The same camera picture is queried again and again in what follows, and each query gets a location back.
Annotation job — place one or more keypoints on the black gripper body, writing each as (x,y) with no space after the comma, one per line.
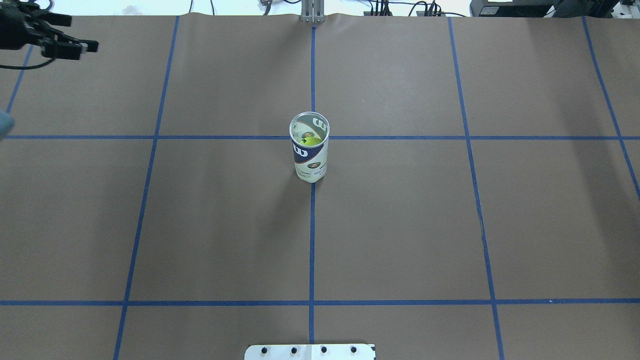
(15,31)

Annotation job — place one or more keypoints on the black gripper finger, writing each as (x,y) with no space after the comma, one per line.
(42,19)
(67,50)

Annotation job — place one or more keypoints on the white blue tennis ball can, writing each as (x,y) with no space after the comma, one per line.
(310,165)

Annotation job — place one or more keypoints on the yellow tennis ball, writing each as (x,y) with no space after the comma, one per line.
(308,141)

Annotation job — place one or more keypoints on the aluminium frame post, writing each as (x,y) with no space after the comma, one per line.
(312,12)

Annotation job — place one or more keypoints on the white camera mast base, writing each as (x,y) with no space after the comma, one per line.
(326,351)

